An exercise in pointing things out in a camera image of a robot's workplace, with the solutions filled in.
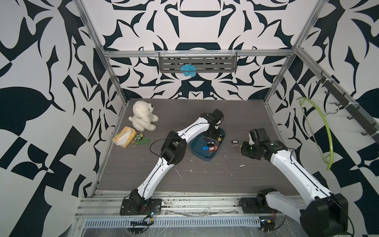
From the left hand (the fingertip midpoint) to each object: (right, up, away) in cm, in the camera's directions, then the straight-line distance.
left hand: (216, 134), depth 98 cm
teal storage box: (-13, -6, -3) cm, 14 cm away
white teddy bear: (-45, +10, -7) cm, 47 cm away
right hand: (+12, -6, -15) cm, 20 cm away
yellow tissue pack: (-58, -2, -3) cm, 59 cm away
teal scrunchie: (-18, +40, -7) cm, 45 cm away
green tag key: (-51, -4, 0) cm, 51 cm away
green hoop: (+43, -10, -33) cm, 55 cm away
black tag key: (+13, -5, -1) cm, 14 cm away
